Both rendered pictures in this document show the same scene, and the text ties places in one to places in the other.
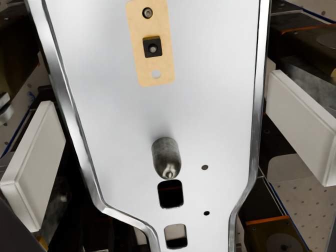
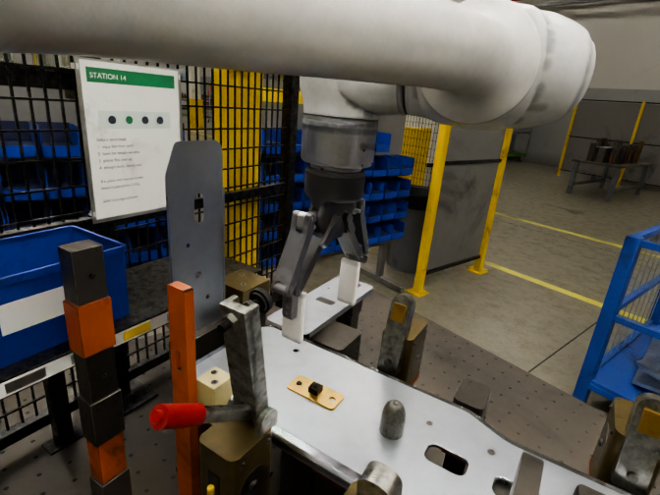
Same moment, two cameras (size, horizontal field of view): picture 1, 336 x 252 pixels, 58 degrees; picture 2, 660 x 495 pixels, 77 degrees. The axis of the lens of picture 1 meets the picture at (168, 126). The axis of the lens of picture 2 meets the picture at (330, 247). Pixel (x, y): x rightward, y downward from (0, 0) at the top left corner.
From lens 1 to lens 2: 0.57 m
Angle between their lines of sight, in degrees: 87
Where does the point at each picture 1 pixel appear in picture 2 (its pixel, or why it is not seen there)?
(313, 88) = (390, 340)
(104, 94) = (319, 427)
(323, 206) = not seen: outside the picture
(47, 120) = (287, 322)
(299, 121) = (345, 277)
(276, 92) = (342, 294)
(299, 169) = (478, 390)
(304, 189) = not seen: outside the picture
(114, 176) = not seen: hidden behind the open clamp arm
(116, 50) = (302, 406)
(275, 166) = (465, 399)
